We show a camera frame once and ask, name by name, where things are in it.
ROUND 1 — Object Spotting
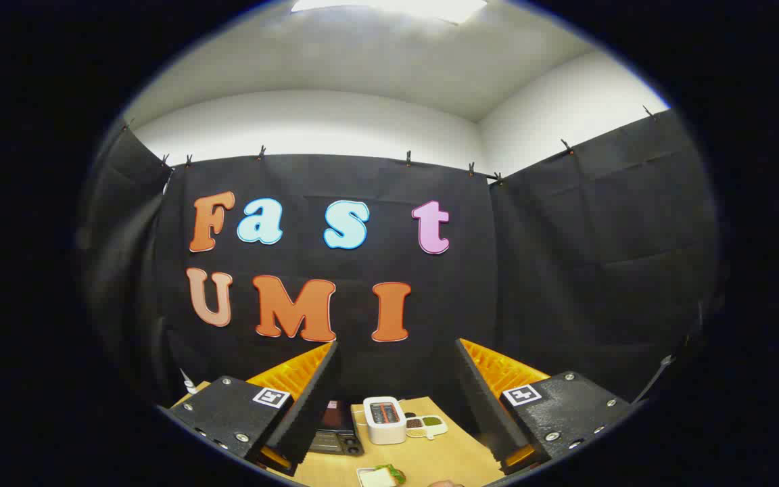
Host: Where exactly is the ceiling light panel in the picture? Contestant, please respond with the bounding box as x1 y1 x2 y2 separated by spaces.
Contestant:
290 0 488 25

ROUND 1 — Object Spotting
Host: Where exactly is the black toaster oven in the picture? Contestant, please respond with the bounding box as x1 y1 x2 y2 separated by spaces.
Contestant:
308 399 365 457

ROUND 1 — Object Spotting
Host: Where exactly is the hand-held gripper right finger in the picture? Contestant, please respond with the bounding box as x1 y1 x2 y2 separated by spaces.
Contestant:
455 338 635 476

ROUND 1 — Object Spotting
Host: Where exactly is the lettuce sandwich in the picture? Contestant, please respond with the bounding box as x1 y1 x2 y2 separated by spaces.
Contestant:
360 464 406 487

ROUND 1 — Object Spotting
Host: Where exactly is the white pop-up toaster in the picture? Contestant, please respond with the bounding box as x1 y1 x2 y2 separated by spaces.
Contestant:
362 396 407 445

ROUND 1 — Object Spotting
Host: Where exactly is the black backdrop cloth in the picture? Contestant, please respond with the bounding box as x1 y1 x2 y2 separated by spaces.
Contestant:
78 107 722 434

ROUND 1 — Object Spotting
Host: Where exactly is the white divided condiment dish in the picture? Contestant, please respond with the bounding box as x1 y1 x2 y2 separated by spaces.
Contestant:
405 415 448 440

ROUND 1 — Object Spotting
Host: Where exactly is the row of black cloth clips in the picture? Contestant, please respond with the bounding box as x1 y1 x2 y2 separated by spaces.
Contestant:
122 105 657 187

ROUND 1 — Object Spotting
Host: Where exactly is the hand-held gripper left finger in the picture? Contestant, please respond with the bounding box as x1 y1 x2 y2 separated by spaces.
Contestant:
168 340 341 476

